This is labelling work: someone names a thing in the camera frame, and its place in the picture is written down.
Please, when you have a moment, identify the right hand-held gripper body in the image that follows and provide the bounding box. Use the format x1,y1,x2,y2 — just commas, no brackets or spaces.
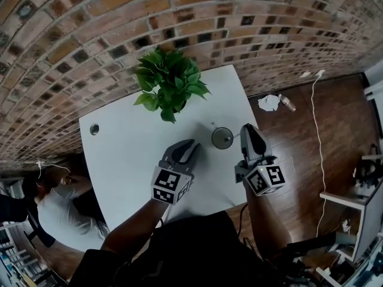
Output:
235,154,285,197

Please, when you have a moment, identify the person's right forearm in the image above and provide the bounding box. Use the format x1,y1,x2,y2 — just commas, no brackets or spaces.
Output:
244,187,293,261

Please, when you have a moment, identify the white side desk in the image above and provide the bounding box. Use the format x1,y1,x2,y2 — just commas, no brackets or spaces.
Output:
318,172,383,264

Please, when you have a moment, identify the person's black clothing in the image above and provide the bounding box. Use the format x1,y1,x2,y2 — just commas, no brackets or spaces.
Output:
69,210,288,287

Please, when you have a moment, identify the green potted plant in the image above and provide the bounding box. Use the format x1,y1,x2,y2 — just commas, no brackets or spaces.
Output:
133,47,212,124

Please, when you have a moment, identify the clear drinking glass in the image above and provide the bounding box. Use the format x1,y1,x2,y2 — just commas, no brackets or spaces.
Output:
211,127,235,150

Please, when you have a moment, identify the black office chair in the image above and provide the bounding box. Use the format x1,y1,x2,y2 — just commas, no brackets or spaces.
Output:
279,231,363,287
23,206,57,248

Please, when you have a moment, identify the white floor cable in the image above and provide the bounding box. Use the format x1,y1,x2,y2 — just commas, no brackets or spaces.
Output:
310,70,327,239

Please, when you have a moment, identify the crumpled white paper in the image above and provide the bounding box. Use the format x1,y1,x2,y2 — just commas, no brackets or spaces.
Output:
257,94,282,112

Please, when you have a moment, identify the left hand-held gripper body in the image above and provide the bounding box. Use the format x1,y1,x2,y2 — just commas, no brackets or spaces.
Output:
150,155,197,205

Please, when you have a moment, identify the white shelf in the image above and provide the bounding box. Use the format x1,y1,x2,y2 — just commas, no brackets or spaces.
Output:
0,219,41,287

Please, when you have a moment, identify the plastic bottle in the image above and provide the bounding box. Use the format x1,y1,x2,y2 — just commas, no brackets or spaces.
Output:
277,93,297,113

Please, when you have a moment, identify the thin white wall cable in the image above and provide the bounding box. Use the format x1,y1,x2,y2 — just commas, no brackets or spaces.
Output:
35,159,70,181

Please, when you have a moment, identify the person's left forearm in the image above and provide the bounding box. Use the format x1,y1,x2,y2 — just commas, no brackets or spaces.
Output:
100,196,169,254

